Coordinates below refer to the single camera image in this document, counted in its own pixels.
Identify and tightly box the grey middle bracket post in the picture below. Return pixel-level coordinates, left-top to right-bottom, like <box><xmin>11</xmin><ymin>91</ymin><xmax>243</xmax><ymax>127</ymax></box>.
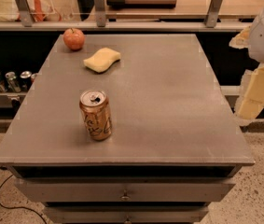
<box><xmin>94</xmin><ymin>0</ymin><xmax>106</xmax><ymax>27</ymax></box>

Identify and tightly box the orange soda can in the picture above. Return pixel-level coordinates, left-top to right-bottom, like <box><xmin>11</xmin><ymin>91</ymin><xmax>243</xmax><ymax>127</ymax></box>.
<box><xmin>79</xmin><ymin>90</ymin><xmax>112</xmax><ymax>141</ymax></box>

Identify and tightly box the upper drawer with knob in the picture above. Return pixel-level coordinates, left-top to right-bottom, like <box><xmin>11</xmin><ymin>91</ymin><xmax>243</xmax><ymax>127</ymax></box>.
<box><xmin>14</xmin><ymin>178</ymin><xmax>235</xmax><ymax>203</ymax></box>

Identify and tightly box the red apple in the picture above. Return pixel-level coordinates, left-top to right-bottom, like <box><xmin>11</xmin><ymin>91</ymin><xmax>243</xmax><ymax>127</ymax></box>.
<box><xmin>63</xmin><ymin>28</ymin><xmax>85</xmax><ymax>50</ymax></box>

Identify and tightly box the grey left bracket post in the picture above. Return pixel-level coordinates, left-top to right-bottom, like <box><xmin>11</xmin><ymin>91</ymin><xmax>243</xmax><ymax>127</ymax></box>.
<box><xmin>15</xmin><ymin>0</ymin><xmax>34</xmax><ymax>27</ymax></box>

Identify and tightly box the dark can on shelf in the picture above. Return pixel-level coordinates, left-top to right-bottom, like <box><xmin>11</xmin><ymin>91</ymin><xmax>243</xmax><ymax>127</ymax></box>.
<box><xmin>20</xmin><ymin>71</ymin><xmax>32</xmax><ymax>90</ymax></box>

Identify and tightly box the white plastic bag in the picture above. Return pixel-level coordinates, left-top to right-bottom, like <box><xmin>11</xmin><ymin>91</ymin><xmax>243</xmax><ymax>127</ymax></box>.
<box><xmin>0</xmin><ymin>0</ymin><xmax>53</xmax><ymax>21</ymax></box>

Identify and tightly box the yellow sponge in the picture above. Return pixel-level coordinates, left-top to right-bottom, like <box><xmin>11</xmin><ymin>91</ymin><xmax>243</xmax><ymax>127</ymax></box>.
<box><xmin>84</xmin><ymin>48</ymin><xmax>121</xmax><ymax>73</ymax></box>

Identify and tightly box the grey bracket post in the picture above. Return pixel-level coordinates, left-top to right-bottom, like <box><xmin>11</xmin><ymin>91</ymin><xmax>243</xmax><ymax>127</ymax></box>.
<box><xmin>204</xmin><ymin>0</ymin><xmax>223</xmax><ymax>28</ymax></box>
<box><xmin>15</xmin><ymin>0</ymin><xmax>34</xmax><ymax>27</ymax></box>
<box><xmin>94</xmin><ymin>0</ymin><xmax>106</xmax><ymax>27</ymax></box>

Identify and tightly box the red can on shelf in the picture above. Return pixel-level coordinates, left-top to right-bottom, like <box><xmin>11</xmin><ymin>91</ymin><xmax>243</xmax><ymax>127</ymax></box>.
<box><xmin>31</xmin><ymin>73</ymin><xmax>38</xmax><ymax>83</ymax></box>

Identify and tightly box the grey drawer cabinet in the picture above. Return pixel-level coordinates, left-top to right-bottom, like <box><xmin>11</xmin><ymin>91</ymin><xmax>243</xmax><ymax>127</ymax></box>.
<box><xmin>0</xmin><ymin>33</ymin><xmax>257</xmax><ymax>224</ymax></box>

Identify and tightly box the green silver can on shelf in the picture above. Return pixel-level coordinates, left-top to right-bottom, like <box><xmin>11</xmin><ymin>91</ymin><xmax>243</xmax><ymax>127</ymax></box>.
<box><xmin>5</xmin><ymin>71</ymin><xmax>21</xmax><ymax>92</ymax></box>

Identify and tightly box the grey right bracket post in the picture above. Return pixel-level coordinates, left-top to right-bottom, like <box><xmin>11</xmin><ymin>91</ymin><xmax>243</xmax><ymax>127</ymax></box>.
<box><xmin>204</xmin><ymin>0</ymin><xmax>223</xmax><ymax>28</ymax></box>

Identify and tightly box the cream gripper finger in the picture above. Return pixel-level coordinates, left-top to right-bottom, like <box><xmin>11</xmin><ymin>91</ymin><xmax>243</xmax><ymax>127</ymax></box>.
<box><xmin>229</xmin><ymin>26</ymin><xmax>250</xmax><ymax>49</ymax></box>
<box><xmin>234</xmin><ymin>63</ymin><xmax>264</xmax><ymax>121</ymax></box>

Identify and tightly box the drawer with knob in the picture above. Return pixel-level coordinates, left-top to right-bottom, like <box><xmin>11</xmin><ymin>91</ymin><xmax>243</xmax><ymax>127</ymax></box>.
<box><xmin>44</xmin><ymin>206</ymin><xmax>208</xmax><ymax>224</ymax></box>
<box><xmin>14</xmin><ymin>178</ymin><xmax>235</xmax><ymax>203</ymax></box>

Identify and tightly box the black floor cable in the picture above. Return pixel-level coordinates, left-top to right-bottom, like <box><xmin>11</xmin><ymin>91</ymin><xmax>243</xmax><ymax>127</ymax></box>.
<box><xmin>0</xmin><ymin>162</ymin><xmax>49</xmax><ymax>224</ymax></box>

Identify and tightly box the lower drawer with knob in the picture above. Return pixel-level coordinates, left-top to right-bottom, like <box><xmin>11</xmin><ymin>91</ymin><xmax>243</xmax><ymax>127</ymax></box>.
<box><xmin>44</xmin><ymin>206</ymin><xmax>208</xmax><ymax>224</ymax></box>

